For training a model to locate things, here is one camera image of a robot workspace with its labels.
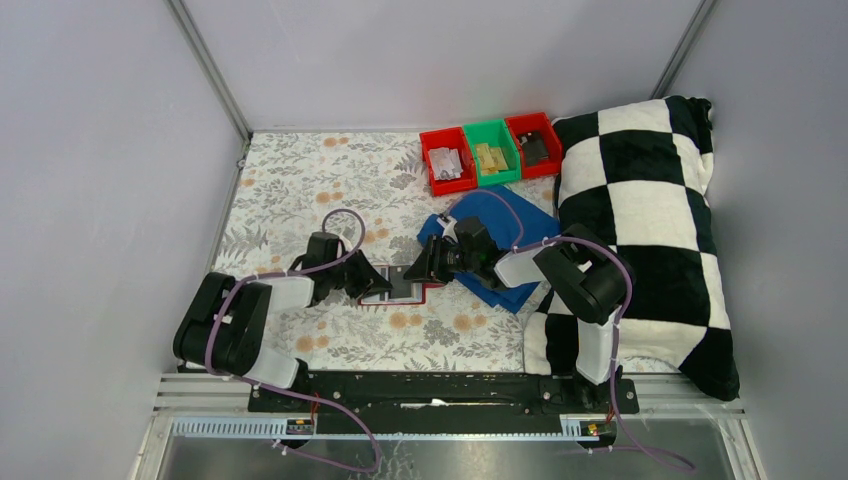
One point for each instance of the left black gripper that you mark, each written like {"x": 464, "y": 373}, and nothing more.
{"x": 366, "y": 274}

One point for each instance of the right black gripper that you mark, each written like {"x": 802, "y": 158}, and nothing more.
{"x": 428, "y": 266}

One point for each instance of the red leather card holder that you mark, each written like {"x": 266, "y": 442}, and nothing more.
{"x": 403, "y": 292}

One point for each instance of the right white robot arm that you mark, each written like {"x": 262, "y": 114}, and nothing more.
{"x": 593, "y": 282}

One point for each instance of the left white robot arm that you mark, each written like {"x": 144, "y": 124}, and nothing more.
{"x": 224, "y": 325}

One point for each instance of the silver cards in bin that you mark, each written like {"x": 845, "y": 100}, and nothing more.
{"x": 445, "y": 164}

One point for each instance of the gold cards in bin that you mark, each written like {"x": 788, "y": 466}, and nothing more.
{"x": 491, "y": 159}

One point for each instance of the black cards in bin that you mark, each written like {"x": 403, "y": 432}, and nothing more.
{"x": 533, "y": 148}

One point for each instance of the floral patterned table mat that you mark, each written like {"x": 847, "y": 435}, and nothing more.
{"x": 371, "y": 187}

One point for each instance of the blue folded cloth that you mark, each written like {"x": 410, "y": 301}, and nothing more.
{"x": 511, "y": 221}

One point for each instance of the left red plastic bin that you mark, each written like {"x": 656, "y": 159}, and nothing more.
{"x": 453, "y": 138}

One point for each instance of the red plastic bin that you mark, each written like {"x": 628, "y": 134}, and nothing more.
{"x": 537, "y": 121}
{"x": 453, "y": 138}

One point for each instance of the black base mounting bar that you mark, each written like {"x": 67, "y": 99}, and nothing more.
{"x": 447, "y": 403}

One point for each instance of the green plastic bin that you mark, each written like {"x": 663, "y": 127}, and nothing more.
{"x": 495, "y": 133}

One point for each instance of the right red plastic bin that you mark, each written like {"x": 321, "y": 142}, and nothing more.
{"x": 537, "y": 121}

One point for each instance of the black white checkered pillow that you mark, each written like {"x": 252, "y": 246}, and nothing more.
{"x": 636, "y": 176}

